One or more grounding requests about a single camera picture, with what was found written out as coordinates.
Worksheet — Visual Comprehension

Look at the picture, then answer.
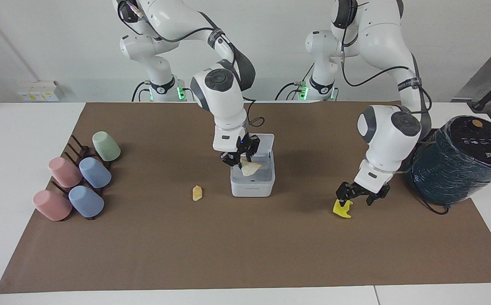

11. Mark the white square bin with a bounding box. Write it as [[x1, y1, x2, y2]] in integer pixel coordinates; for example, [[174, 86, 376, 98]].
[[230, 133, 276, 198]]

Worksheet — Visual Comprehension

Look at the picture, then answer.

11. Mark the pink cup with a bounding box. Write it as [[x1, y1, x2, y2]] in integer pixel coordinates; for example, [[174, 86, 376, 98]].
[[48, 157, 83, 189], [32, 190, 73, 222]]

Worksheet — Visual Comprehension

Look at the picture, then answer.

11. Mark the dark teal wrapped cylinder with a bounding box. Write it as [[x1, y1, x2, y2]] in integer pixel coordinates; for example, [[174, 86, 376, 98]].
[[406, 115, 491, 207]]

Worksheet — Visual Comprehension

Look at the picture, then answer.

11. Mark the beige paper trash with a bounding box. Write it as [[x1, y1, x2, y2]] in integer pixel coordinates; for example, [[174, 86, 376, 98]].
[[240, 158, 262, 177]]

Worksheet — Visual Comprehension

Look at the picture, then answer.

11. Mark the blue cup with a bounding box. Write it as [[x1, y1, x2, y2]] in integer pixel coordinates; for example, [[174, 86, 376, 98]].
[[68, 185, 105, 219], [78, 157, 112, 189]]

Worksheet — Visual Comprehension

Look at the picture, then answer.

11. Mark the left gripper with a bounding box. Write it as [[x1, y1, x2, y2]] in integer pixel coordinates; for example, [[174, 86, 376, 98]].
[[335, 181, 391, 207]]

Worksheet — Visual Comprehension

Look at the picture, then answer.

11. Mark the bright yellow crumpled trash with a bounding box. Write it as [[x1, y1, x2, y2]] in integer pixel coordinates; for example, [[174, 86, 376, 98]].
[[332, 199, 354, 219]]

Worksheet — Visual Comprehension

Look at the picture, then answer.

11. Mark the dark brown cup rack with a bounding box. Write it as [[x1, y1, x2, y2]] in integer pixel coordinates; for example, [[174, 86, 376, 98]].
[[50, 135, 113, 221]]

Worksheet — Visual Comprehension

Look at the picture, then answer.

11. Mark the green cup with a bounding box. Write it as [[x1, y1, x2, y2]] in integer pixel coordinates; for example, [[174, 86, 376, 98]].
[[92, 131, 122, 162]]

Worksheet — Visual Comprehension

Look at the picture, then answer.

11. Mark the white wall socket box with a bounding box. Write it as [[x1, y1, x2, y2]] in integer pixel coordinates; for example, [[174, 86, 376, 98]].
[[16, 80, 65, 103]]

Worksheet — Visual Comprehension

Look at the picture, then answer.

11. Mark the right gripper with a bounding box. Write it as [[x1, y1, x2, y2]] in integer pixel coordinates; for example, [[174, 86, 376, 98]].
[[221, 134, 261, 167]]

